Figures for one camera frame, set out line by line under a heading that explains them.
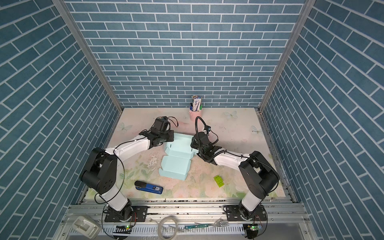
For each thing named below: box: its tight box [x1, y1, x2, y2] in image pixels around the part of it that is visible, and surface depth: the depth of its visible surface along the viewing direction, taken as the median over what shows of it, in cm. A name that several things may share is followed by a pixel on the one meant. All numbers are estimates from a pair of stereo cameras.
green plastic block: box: [213, 175, 225, 188], surface depth 84 cm
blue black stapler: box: [134, 180, 164, 195], surface depth 81 cm
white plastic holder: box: [71, 216, 102, 239], surface depth 69 cm
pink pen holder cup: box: [189, 110, 203, 122], surface depth 110 cm
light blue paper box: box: [158, 132, 199, 181], surface depth 93 cm
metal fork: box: [194, 218, 230, 227], surface depth 73 cm
